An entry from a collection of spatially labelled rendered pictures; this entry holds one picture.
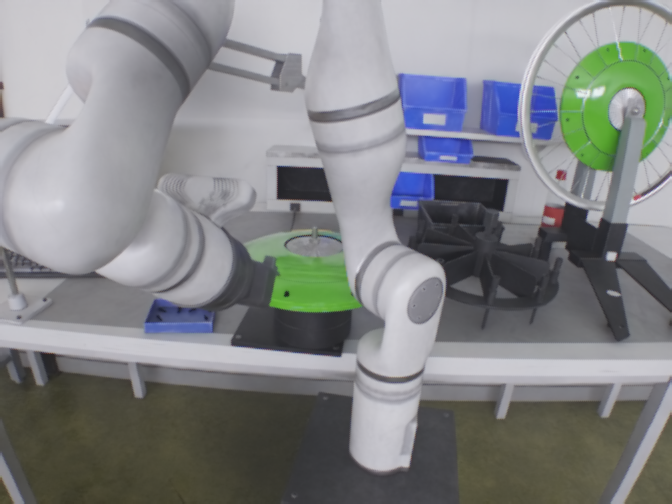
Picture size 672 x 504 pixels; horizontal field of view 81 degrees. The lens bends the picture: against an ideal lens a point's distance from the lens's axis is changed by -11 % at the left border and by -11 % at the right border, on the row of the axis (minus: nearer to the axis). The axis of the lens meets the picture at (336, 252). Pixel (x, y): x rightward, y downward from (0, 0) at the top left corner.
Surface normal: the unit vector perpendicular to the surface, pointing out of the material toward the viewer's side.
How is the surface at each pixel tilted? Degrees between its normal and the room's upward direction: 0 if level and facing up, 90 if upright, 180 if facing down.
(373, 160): 107
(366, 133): 100
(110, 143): 72
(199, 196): 59
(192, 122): 90
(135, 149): 83
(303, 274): 17
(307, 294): 24
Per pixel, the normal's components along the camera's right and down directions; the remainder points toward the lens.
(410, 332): 0.43, 0.42
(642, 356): 0.04, -0.92
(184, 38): 0.84, 0.11
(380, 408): -0.29, 0.35
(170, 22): 0.65, -0.05
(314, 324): 0.11, 0.38
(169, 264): 0.76, 0.59
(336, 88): -0.21, 0.60
